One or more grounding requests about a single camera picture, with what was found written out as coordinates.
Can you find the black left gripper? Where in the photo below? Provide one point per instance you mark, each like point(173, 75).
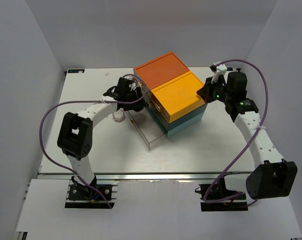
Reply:
point(134, 106)

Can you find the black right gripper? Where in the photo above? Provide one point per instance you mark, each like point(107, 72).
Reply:
point(206, 94)

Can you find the clear pink round jar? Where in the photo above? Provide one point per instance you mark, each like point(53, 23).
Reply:
point(118, 116)

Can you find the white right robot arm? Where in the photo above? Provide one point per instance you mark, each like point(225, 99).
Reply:
point(273, 176)

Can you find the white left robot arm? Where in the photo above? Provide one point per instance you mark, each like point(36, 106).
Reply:
point(75, 138)

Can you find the yellow drawer box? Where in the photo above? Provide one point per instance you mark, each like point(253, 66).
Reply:
point(178, 97)

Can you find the orange drawer box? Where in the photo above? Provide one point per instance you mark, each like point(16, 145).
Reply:
point(160, 70)

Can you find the light blue drawer box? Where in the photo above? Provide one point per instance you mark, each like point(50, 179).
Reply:
point(184, 125)

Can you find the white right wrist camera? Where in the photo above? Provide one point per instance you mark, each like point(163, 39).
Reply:
point(219, 69)

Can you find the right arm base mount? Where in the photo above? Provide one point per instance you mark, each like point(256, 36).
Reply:
point(238, 203)

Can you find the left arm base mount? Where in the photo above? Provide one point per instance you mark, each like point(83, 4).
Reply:
point(80, 196)

